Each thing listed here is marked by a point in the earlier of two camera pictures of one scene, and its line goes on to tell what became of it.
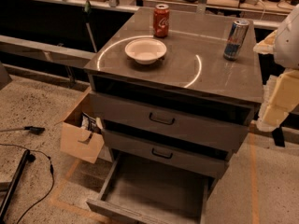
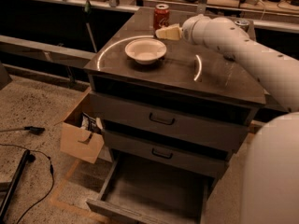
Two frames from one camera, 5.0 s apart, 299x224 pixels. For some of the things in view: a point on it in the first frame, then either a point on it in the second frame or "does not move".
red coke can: (161, 21) does not move
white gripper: (288, 44) -> (187, 32)
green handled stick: (87, 12) does not move
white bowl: (146, 50) does not move
